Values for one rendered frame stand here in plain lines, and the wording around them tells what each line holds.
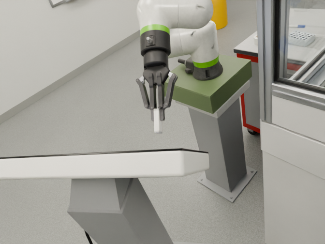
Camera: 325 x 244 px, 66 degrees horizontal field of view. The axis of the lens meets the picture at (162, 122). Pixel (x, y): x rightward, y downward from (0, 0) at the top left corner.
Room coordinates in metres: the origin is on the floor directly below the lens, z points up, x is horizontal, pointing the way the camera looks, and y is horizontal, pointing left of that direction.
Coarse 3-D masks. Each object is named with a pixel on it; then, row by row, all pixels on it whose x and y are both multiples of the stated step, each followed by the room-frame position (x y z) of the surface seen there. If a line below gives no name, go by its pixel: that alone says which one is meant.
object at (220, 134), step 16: (192, 112) 1.08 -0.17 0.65; (208, 112) 0.93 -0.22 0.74; (224, 112) 0.97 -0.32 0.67; (240, 112) 1.04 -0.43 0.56; (208, 128) 1.00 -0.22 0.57; (224, 128) 0.96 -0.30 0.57; (240, 128) 1.03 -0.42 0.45; (208, 144) 1.02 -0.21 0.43; (224, 144) 0.95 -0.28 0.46; (240, 144) 1.03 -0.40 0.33; (224, 160) 0.94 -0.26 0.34; (240, 160) 1.02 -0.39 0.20; (208, 176) 1.08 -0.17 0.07; (224, 176) 0.96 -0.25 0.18; (240, 176) 1.01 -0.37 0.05; (224, 192) 0.96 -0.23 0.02; (240, 192) 0.92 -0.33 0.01
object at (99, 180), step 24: (0, 168) 0.46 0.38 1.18; (24, 168) 0.43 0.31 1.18; (48, 168) 0.40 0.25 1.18; (72, 168) 0.38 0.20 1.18; (96, 168) 0.35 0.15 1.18; (120, 168) 0.33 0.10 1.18; (144, 168) 0.31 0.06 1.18; (168, 168) 0.29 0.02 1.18; (192, 168) 0.33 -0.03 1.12; (72, 192) 0.44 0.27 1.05; (96, 192) 0.41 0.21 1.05; (120, 192) 0.40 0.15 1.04
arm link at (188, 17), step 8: (184, 0) 0.77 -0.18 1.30; (192, 0) 0.77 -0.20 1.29; (200, 0) 0.76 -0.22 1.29; (208, 0) 0.77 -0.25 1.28; (184, 8) 0.76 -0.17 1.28; (192, 8) 0.76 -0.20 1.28; (200, 8) 0.76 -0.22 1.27; (208, 8) 0.76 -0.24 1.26; (184, 16) 0.76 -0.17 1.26; (192, 16) 0.75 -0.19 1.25; (200, 16) 0.75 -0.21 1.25; (208, 16) 0.75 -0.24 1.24; (184, 24) 0.77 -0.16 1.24; (192, 24) 0.76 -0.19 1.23; (200, 24) 0.76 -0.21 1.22
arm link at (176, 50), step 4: (172, 32) 1.08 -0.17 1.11; (176, 32) 1.07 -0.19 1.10; (172, 36) 1.07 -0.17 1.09; (176, 36) 1.06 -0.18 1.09; (172, 40) 1.06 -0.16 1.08; (176, 40) 1.05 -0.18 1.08; (180, 40) 1.05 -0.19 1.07; (172, 44) 1.06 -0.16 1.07; (176, 44) 1.05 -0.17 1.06; (180, 44) 1.04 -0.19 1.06; (172, 48) 1.05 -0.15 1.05; (176, 48) 1.05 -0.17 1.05; (180, 48) 1.04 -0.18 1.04; (172, 52) 1.06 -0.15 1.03; (176, 52) 1.05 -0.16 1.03; (180, 52) 1.05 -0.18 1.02; (168, 56) 1.07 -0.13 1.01; (172, 56) 1.07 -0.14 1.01; (176, 56) 1.07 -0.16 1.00
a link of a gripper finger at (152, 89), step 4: (148, 76) 0.67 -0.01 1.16; (152, 76) 0.67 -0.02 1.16; (152, 80) 0.66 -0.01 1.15; (152, 84) 0.65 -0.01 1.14; (152, 88) 0.65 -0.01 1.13; (156, 88) 0.67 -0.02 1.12; (152, 92) 0.64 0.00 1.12; (152, 96) 0.63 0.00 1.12; (152, 100) 0.62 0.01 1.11; (152, 104) 0.61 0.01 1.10; (156, 104) 0.63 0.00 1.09; (152, 108) 0.61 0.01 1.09
